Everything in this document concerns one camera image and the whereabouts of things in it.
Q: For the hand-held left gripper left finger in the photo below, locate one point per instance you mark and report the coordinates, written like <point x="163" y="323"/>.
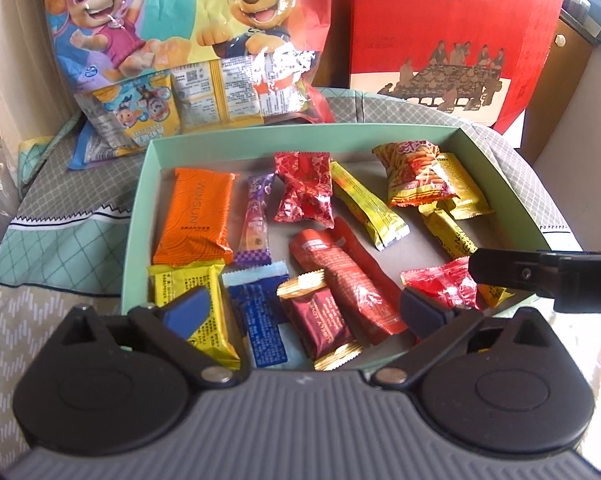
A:
<point x="188" y="310"/>

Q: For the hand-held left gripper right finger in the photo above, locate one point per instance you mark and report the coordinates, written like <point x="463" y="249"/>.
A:
<point x="423" y="310"/>

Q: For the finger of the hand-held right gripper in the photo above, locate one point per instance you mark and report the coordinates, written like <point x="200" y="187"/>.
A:
<point x="505" y="269"/>

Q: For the small yellow snack packet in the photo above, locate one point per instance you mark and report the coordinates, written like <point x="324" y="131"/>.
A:
<point x="180" y="280"/>

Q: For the small red candy packet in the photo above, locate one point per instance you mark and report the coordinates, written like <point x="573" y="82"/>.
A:
<point x="440" y="280"/>

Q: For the yellow cheese stick packet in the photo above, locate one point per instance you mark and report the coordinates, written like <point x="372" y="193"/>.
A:
<point x="450" y="235"/>

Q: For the green cardboard box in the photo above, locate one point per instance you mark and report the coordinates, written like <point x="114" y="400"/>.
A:
<point x="520" y="195"/>

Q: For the long red sausage packet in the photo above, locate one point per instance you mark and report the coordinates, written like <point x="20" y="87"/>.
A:
<point x="350" y="280"/>

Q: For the orange snack packet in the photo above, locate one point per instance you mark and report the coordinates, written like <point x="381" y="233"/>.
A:
<point x="195" y="220"/>

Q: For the yellow square snack packet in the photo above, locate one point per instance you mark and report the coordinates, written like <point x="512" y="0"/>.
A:
<point x="468" y="185"/>

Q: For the dark red gold wafer packet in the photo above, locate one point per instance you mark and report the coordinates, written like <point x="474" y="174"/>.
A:
<point x="320" y="320"/>

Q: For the purple candy packet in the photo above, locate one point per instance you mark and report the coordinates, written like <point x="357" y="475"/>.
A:
<point x="255" y="225"/>

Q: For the yellow green stick packet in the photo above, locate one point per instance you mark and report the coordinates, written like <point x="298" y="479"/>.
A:
<point x="365" y="202"/>

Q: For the orange red noodle snack bag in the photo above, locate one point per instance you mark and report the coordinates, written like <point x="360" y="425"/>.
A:
<point x="413" y="172"/>

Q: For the red foil snack packet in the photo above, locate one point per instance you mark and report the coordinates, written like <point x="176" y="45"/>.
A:
<point x="303" y="190"/>

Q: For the grey green patterned tablecloth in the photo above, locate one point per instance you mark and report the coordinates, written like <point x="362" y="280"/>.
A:
<point x="70" y="240"/>

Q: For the brown wooden cabinet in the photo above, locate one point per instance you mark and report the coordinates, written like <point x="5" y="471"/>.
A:
<point x="542" y="100"/>

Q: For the blue silver snack packet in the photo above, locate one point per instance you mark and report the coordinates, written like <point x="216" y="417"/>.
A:
<point x="88" y="152"/>

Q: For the light blue yellow packet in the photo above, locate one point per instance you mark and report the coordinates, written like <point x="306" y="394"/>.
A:
<point x="35" y="152"/>

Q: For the red gift box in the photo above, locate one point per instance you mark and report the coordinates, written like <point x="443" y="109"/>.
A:
<point x="390" y="25"/>

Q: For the white lace curtain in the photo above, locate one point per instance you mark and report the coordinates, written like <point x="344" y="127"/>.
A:
<point x="0" y="110"/>

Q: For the cartoon dog snack bag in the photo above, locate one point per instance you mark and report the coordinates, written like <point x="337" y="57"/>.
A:
<point x="180" y="10"/>

